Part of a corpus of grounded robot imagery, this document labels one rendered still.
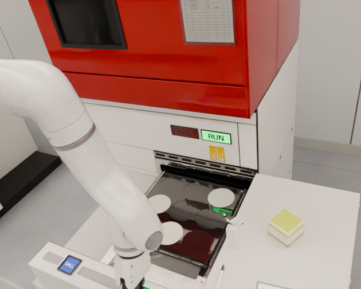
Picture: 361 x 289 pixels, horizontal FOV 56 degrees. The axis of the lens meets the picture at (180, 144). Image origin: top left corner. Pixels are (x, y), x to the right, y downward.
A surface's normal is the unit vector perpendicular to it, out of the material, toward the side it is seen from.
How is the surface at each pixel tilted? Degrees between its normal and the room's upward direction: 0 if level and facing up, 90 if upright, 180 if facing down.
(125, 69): 90
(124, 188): 38
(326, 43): 90
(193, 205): 0
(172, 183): 0
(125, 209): 52
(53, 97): 82
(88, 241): 0
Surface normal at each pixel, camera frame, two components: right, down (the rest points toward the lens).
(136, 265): 0.83, 0.20
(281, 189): -0.15, -0.80
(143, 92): -0.45, 0.57
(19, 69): 0.24, -0.35
